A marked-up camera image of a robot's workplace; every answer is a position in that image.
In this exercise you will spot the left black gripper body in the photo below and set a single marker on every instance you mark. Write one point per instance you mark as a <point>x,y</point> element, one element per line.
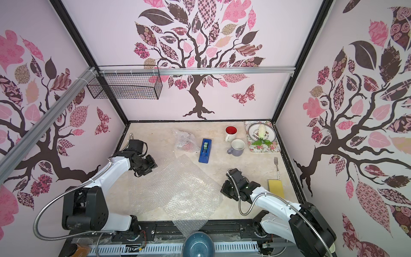
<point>146,165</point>

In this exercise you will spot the rear aluminium frame bar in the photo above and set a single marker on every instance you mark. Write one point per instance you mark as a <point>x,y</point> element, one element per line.
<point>198,71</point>

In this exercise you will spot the aluminium frame bar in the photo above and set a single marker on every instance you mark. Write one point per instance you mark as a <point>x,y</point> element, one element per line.
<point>17,153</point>
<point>198,71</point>

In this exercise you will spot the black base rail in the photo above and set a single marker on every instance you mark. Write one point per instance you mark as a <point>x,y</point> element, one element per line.
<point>312,236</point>

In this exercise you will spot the white decorated plate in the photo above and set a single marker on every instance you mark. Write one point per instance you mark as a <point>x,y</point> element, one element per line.
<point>253,132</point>

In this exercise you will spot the white mug red interior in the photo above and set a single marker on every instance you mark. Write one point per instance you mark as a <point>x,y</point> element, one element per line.
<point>231,133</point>

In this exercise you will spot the yellow sponge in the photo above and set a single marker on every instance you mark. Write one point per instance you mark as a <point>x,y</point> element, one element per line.
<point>276,187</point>

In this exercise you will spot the lavender mug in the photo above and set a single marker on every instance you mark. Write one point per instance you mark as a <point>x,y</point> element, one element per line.
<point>237,147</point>

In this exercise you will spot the left aluminium frame bar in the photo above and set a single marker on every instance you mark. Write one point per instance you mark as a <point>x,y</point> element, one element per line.
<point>17,153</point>

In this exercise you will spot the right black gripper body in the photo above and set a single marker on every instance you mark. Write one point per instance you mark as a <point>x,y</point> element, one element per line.
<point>228,189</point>

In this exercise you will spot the brown jar black lid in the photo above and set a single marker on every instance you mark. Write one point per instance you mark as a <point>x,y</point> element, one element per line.
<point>77,250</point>

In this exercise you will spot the white slotted cable duct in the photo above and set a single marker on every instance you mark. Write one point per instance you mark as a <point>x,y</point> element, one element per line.
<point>174,248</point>

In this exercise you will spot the metal fork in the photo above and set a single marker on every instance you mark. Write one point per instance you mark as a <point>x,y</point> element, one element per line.
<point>276,163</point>

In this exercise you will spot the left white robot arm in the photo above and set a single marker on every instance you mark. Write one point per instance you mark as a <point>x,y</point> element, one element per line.
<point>85,209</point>

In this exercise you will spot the left metal flex conduit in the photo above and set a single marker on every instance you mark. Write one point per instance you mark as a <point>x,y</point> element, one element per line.
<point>72,234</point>

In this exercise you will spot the white green toy vegetable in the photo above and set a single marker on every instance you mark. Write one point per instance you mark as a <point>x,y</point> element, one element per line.
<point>261,140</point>

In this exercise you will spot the blue tape dispenser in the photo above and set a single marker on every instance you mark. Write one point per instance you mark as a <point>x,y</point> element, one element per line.
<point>205,151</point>

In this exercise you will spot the blue ceramic bowl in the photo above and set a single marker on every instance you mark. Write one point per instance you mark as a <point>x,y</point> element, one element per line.
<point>198,244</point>

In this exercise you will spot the black wire basket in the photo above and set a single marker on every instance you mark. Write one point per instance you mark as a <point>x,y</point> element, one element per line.
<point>142,82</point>

